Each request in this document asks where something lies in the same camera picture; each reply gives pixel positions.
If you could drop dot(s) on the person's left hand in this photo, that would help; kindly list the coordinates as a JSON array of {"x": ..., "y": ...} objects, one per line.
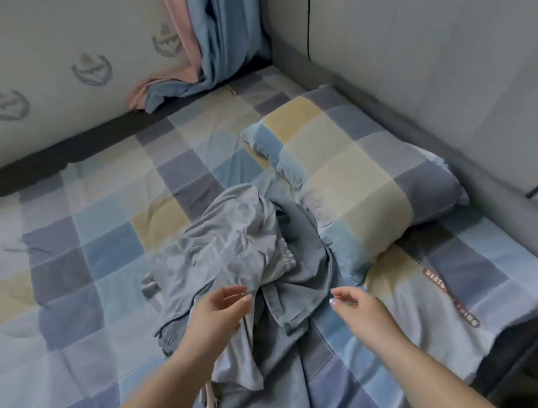
[{"x": 210, "y": 322}]

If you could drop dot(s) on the person's right hand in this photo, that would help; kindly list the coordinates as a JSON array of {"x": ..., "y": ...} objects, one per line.
[{"x": 372, "y": 314}]

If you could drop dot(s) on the person's left fingers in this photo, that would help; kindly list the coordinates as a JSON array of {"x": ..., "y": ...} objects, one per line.
[{"x": 234, "y": 296}]

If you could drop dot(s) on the person's right fingers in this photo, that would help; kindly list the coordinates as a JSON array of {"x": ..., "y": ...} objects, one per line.
[{"x": 344, "y": 295}]

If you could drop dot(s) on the person's right forearm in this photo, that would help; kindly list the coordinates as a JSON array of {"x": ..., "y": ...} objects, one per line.
[{"x": 438, "y": 377}]

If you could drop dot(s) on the light grey crumpled garment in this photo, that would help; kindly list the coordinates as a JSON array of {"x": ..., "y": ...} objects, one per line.
[{"x": 234, "y": 238}]

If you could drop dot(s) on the blue grey denim trousers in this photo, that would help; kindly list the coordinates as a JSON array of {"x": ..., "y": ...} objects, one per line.
[{"x": 305, "y": 246}]

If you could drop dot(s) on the checked pillow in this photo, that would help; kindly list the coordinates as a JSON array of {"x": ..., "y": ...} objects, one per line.
[{"x": 349, "y": 170}]

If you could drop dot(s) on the checked bed sheet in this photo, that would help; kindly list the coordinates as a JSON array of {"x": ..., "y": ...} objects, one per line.
[{"x": 83, "y": 267}]

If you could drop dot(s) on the dark grey mattress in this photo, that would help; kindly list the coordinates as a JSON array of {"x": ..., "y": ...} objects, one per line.
[{"x": 44, "y": 165}]

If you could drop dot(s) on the pink curtain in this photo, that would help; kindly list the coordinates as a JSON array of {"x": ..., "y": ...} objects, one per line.
[{"x": 180, "y": 34}]

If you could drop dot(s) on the grey upholstered headboard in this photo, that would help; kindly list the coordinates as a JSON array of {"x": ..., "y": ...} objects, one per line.
[{"x": 425, "y": 39}]

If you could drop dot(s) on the blue curtain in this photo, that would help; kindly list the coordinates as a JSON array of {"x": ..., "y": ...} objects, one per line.
[{"x": 223, "y": 23}]

